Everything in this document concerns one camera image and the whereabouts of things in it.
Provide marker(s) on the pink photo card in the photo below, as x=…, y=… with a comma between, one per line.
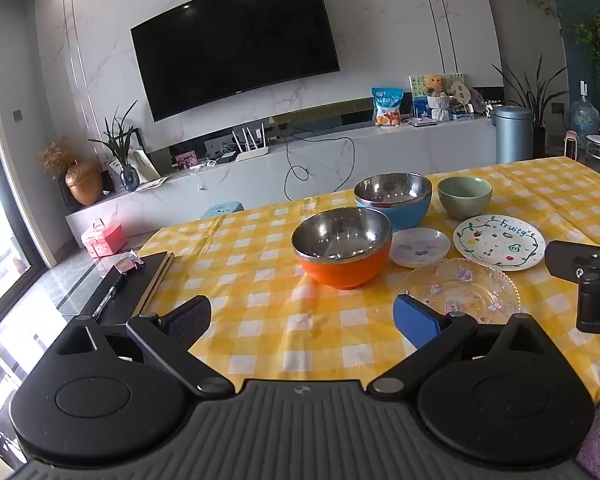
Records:
x=185, y=160

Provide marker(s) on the orange steel bowl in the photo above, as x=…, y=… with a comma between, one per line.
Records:
x=345, y=271

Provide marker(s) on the small black box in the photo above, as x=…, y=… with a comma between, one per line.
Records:
x=225, y=158

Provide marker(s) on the dried flower bunch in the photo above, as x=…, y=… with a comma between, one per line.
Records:
x=55, y=157

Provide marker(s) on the white plate with fruit drawings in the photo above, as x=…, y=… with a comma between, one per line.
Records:
x=495, y=242

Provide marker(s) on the pink storage box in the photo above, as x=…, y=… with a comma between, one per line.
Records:
x=105, y=240

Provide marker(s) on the white router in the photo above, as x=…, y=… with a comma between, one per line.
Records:
x=252, y=152

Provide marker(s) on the blue snack bag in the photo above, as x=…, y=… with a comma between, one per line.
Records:
x=387, y=107

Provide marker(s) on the black notebook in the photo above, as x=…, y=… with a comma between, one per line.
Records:
x=140, y=282

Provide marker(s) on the copper vase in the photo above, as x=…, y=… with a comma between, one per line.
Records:
x=84, y=185

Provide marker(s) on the small white plate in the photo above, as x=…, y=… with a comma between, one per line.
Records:
x=420, y=250

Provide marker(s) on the yellow checked tablecloth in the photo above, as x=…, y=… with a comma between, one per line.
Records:
x=260, y=270

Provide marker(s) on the wall television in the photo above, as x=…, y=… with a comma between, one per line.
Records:
x=235, y=45

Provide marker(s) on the grey trash can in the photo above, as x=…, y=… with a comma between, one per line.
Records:
x=512, y=137

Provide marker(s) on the glass sliding door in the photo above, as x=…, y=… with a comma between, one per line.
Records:
x=0, y=185

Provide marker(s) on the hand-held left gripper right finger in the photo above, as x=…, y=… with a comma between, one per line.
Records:
x=414, y=320

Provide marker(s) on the blue water jug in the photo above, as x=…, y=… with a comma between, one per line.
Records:
x=585, y=115

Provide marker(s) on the small pink heater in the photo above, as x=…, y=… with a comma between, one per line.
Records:
x=571, y=146

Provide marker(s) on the wall switch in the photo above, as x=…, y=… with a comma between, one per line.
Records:
x=16, y=115

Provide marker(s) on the green ceramic bowl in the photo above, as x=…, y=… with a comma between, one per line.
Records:
x=465, y=207

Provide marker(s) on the white drawing card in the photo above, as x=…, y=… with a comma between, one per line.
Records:
x=145, y=166

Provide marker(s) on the black pen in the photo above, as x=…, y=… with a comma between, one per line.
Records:
x=109, y=296

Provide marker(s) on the green picture board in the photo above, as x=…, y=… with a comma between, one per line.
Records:
x=417, y=85

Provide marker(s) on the light blue stool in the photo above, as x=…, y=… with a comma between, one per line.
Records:
x=222, y=210

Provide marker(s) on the pink candy wrapper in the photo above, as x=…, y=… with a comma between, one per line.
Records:
x=129, y=262

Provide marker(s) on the clear glass plate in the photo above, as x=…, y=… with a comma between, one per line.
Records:
x=470, y=290

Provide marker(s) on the white marble tv cabinet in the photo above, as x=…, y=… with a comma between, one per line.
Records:
x=260, y=180

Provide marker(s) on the round paper fan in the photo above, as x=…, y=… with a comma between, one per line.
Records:
x=461, y=92

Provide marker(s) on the blue steel bowl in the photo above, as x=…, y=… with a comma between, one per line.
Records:
x=405, y=212

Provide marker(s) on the potted snake plant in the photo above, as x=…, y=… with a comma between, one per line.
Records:
x=535, y=100

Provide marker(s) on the brown teddy bear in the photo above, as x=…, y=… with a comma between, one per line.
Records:
x=435, y=85

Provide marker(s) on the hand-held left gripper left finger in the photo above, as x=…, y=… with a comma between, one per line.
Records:
x=190, y=316

